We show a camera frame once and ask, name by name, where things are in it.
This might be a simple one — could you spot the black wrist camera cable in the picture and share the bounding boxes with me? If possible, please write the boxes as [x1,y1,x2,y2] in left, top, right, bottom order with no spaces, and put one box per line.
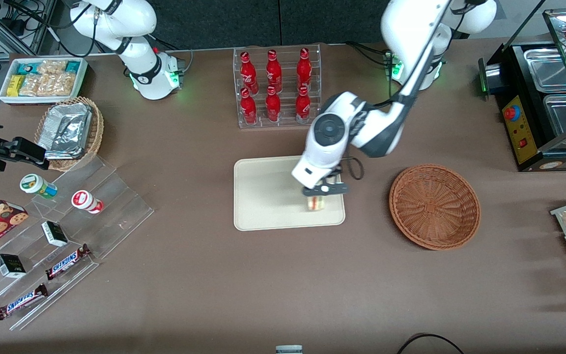
[341,156,365,181]

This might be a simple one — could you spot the black food warmer machine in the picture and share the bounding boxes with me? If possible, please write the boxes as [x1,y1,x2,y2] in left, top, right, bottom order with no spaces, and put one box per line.
[478,7,566,173]

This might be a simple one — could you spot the cream plastic tray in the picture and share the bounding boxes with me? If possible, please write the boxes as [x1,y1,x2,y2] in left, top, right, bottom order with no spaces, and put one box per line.
[233,153,346,232]

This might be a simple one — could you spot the red lid white cup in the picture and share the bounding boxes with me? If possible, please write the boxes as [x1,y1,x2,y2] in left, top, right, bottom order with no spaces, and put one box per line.
[71,190,104,214]

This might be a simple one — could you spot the clear acrylic bottle rack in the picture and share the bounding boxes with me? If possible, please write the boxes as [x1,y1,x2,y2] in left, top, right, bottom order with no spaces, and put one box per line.
[233,44,322,129]

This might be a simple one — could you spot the round brown wicker basket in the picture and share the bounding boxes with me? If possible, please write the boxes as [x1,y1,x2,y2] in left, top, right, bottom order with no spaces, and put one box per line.
[389,164,481,251]

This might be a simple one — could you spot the small black white box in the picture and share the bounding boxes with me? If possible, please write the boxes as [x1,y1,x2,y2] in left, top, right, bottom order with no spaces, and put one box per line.
[41,221,69,247]
[0,254,27,279]

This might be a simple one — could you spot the thin black rod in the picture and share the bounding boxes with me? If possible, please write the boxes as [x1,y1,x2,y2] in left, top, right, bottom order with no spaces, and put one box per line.
[502,0,548,54]

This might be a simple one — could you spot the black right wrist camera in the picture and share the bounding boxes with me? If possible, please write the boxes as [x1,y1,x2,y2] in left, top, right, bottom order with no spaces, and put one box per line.
[0,114,50,173]

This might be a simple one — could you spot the silver foil packet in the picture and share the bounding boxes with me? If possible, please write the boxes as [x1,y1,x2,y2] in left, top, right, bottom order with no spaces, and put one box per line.
[37,102,92,160]

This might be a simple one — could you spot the clear cracker packet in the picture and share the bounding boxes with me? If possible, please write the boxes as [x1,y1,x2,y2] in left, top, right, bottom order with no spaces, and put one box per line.
[37,60,67,75]
[19,74,48,96]
[45,73,76,96]

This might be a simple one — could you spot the white plastic snack bin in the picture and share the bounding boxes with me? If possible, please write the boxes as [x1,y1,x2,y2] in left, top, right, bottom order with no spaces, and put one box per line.
[0,57,88,105]

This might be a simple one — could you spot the brown Snickers bar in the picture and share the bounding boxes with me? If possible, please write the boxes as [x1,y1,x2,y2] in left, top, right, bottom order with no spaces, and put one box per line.
[0,284,49,321]
[45,244,92,281]

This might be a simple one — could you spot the red cola bottle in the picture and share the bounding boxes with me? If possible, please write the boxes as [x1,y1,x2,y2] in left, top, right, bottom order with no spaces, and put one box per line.
[266,50,283,93]
[265,87,282,123]
[295,86,311,124]
[297,48,312,91]
[240,51,259,95]
[240,88,257,125]

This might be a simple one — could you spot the black looped table cable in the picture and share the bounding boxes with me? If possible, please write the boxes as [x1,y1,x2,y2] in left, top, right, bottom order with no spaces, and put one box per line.
[396,333,465,354]

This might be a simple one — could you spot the green lid white cup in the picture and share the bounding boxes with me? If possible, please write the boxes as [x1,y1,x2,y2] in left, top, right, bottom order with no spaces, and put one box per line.
[20,174,58,200]

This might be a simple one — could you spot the oval tan wicker basket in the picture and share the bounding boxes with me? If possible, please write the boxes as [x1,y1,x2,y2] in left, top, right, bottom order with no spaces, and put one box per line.
[34,96,105,172]

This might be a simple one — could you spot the black left base cables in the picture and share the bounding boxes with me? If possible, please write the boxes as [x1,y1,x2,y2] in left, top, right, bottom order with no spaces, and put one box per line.
[346,42,392,67]

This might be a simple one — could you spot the black background cable bundle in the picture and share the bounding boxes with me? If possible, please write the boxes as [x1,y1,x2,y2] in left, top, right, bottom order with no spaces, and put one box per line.
[5,0,97,57]

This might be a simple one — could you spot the clear acrylic step display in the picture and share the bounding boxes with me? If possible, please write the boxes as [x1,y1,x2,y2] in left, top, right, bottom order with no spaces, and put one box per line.
[0,155,155,331]

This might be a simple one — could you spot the black right base cable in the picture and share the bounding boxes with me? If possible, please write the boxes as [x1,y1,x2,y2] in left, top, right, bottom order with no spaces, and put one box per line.
[151,34,194,74]

